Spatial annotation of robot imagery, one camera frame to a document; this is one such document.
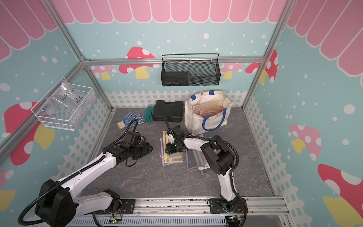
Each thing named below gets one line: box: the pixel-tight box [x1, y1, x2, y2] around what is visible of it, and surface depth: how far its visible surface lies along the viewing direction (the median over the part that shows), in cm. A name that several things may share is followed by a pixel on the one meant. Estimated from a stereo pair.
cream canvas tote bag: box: [184, 90, 234, 135], surface depth 101 cm
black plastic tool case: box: [153, 100, 184, 123], surface depth 118 cm
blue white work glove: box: [117, 112, 145, 131], surface depth 115 cm
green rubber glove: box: [143, 104, 156, 123], surface depth 115 cm
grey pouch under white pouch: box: [200, 167, 214, 178], surface depth 87 cm
